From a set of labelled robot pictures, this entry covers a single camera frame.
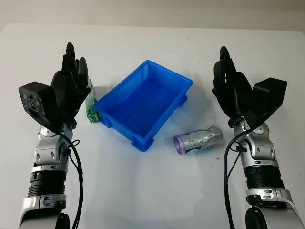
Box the toothpaste tube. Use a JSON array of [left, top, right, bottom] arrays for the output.
[[173, 125, 225, 156]]

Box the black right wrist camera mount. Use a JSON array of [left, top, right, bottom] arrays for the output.
[[246, 77, 288, 131]]

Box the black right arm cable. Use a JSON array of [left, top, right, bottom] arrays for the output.
[[224, 128, 251, 229]]

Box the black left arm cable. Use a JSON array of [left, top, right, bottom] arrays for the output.
[[57, 131, 84, 229]]

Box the blue plastic tray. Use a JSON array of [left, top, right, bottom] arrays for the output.
[[93, 60, 193, 153]]

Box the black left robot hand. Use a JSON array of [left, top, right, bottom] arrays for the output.
[[49, 42, 93, 129]]

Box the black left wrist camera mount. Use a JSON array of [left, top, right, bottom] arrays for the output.
[[18, 81, 59, 132]]

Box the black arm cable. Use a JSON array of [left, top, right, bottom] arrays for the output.
[[224, 128, 251, 229], [57, 131, 84, 229]]

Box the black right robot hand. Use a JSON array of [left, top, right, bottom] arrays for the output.
[[211, 46, 254, 128]]

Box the green clear plastic pack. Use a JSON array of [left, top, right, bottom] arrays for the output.
[[85, 78, 100, 124]]

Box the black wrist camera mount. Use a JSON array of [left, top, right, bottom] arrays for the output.
[[246, 77, 288, 131], [18, 81, 59, 132]]

